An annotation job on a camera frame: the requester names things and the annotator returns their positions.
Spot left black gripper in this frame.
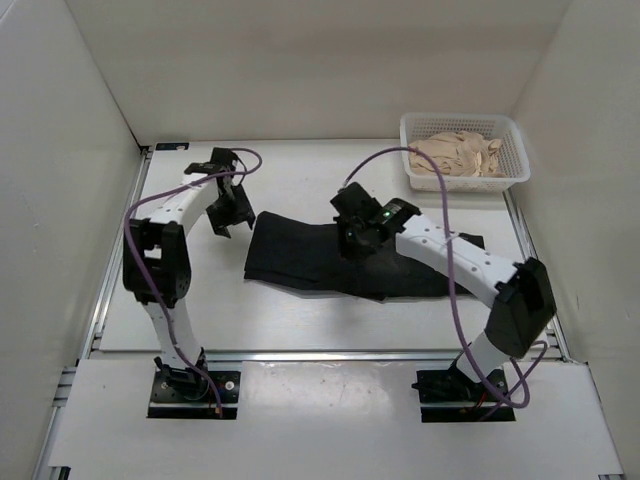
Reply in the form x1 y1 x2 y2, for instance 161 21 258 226
205 184 255 238

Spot black trousers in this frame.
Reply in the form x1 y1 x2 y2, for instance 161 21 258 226
243 209 484 302

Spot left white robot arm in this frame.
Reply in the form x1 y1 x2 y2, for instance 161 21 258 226
122 148 256 411

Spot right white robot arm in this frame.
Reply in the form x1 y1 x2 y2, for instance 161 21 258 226
331 191 556 403

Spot beige trousers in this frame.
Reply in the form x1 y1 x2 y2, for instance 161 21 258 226
409 131 505 178

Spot white plastic basket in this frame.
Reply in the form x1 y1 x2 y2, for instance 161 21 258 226
400 113 531 193

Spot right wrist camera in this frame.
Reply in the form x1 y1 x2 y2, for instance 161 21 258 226
330 182 382 221

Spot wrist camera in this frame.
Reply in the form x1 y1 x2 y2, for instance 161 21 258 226
330 182 382 221
207 147 239 174

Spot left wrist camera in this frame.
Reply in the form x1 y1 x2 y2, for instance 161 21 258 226
207 147 239 174

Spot black corner bracket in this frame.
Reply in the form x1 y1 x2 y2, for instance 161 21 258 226
155 142 190 151

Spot left aluminium frame rail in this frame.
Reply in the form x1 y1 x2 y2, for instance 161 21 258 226
52 146 153 411

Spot aluminium frame rail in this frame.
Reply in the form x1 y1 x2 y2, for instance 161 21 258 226
52 146 153 411
503 189 576 363

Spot front aluminium rail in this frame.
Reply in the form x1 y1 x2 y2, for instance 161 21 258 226
88 346 566 362

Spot right aluminium frame rail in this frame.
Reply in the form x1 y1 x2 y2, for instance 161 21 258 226
503 189 576 363

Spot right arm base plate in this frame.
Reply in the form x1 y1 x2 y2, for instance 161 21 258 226
412 370 516 423

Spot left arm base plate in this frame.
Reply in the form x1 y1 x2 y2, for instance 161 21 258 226
147 357 241 420

